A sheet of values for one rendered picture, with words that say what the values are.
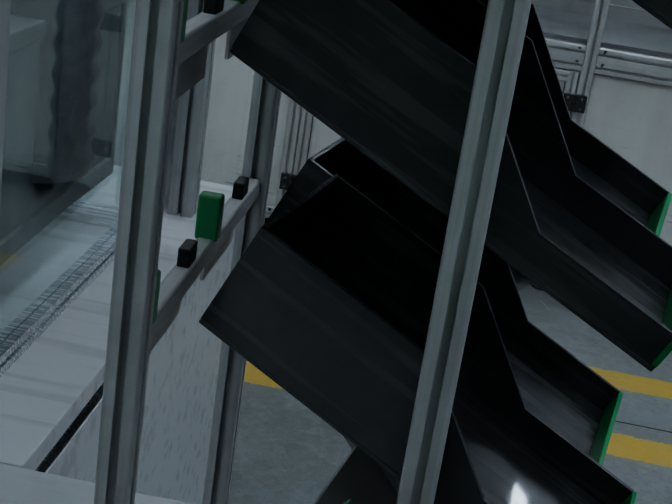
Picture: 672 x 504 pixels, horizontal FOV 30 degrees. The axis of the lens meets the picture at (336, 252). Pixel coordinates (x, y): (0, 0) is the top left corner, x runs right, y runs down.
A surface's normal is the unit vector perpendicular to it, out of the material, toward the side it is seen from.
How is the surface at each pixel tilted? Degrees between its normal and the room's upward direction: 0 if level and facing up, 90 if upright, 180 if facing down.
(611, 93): 90
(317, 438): 0
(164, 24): 90
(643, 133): 90
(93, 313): 0
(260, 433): 1
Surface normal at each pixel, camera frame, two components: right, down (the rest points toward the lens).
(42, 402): 0.14, -0.93
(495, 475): 0.52, -0.74
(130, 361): -0.15, 0.32
